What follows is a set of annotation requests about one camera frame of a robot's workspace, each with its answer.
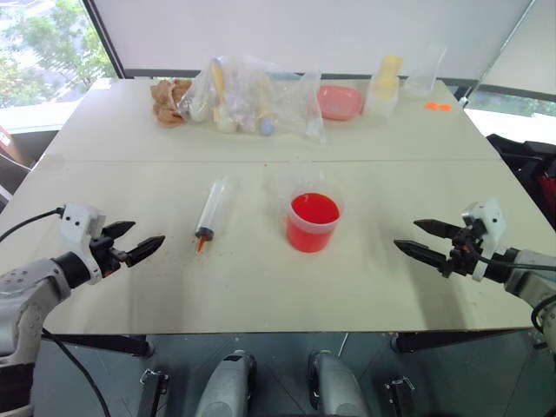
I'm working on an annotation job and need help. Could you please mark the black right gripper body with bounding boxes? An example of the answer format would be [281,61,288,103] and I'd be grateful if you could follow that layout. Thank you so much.
[439,219,487,280]

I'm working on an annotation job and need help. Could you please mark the clear bag of baby items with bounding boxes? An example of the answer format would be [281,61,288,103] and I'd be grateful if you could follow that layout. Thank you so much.
[175,55,280,137]

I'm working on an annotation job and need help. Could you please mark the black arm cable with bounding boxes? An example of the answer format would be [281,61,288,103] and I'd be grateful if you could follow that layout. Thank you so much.
[0,208,67,242]
[477,255,556,336]

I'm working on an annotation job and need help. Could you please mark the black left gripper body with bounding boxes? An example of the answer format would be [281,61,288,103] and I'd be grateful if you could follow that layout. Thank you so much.
[89,234,131,279]

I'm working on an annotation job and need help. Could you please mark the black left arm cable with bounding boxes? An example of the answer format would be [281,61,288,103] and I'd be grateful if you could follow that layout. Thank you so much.
[0,208,67,242]

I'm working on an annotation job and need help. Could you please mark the black bag with red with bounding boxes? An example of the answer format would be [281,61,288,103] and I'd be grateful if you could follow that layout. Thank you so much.
[485,133,556,228]

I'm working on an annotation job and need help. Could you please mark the clear empty plastic bag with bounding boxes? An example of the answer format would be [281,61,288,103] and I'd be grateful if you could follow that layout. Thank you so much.
[275,68,328,147]

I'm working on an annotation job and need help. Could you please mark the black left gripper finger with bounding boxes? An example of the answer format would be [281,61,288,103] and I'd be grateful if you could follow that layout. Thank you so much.
[103,221,136,239]
[125,235,167,268]

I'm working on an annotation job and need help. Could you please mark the brown plush toy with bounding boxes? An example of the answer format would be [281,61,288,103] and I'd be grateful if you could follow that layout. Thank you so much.
[149,78,195,129]

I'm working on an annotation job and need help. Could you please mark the black metal table clamp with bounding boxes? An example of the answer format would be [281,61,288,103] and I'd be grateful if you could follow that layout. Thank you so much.
[383,376,414,417]
[138,368,170,417]

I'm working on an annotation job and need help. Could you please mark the clear baby bottle yellow top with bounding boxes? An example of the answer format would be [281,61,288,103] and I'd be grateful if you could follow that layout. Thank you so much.
[363,54,404,119]

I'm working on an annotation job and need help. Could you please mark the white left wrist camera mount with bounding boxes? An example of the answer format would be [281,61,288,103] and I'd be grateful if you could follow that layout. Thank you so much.
[59,202,107,286]

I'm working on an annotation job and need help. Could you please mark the clear syringe with orange tip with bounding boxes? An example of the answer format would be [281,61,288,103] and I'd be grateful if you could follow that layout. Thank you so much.
[193,175,242,255]

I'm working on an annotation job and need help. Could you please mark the black hanging cable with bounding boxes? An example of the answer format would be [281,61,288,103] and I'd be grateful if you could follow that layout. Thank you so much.
[40,328,110,417]

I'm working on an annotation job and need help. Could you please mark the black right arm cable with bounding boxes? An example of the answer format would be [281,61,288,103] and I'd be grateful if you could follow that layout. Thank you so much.
[477,255,556,336]

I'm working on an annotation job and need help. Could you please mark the cup of red liquid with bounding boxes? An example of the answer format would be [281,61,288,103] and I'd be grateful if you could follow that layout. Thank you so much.
[283,187,346,255]

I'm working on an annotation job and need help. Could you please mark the clear measuring beaker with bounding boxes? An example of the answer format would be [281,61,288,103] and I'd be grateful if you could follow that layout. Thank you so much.
[402,42,447,98]

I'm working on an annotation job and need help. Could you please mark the black table frame bar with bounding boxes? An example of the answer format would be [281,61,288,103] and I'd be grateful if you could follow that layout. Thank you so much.
[40,333,154,358]
[392,331,536,354]

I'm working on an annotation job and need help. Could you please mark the black window frame post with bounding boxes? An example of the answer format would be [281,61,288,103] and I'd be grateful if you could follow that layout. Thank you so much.
[81,0,128,80]

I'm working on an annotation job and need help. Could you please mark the grey rounded robot leg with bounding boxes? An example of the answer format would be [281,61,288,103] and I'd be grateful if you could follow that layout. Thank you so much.
[307,349,371,417]
[193,350,258,417]

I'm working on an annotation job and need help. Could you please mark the pink plastic bowl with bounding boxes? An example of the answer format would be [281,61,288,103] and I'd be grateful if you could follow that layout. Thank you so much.
[313,84,366,122]

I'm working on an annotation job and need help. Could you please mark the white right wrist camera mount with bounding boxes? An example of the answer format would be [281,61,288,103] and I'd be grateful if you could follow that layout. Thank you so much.
[460,198,508,281]

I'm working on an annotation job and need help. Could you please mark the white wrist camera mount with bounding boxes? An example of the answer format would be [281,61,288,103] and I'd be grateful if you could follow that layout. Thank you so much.
[59,202,107,286]
[460,198,508,281]

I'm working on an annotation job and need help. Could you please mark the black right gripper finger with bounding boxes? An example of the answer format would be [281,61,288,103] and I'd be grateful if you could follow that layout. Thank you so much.
[413,218,462,240]
[393,238,448,270]

